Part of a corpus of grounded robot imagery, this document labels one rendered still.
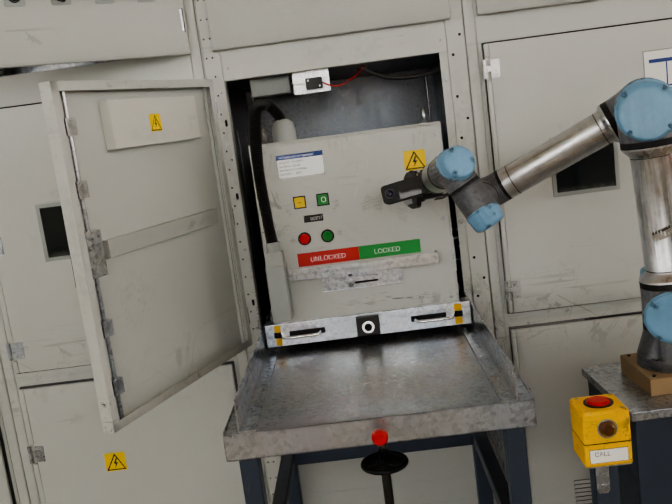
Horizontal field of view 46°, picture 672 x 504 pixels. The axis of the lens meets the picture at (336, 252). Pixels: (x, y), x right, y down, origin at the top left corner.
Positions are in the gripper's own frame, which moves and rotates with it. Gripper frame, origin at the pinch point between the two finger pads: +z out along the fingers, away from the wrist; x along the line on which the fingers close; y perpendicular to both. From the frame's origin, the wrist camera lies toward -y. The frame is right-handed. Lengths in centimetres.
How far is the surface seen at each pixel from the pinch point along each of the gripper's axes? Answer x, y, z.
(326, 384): -41, -31, -11
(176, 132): 26, -53, 3
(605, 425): -54, 2, -69
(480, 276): -23.1, 22.7, 15.8
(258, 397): -41, -47, -11
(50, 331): -14, -94, 45
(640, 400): -58, 32, -33
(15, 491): -56, -114, 65
